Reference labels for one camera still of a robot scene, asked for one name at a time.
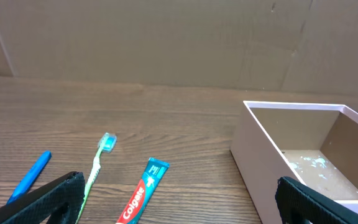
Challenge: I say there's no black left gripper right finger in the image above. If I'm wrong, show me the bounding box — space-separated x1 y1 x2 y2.
275 176 358 224

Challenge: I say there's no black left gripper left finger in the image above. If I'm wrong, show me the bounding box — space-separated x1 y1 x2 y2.
0 171 85 224

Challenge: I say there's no white cardboard box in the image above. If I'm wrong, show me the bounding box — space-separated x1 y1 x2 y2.
231 101 358 223

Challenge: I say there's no green white toothbrush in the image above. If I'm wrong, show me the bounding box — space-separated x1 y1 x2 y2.
75 133 117 224

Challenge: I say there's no Colgate toothpaste tube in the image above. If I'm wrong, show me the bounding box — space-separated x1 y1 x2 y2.
116 157 170 224

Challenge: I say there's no blue disposable razor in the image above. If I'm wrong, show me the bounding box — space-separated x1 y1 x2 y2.
7 151 52 204

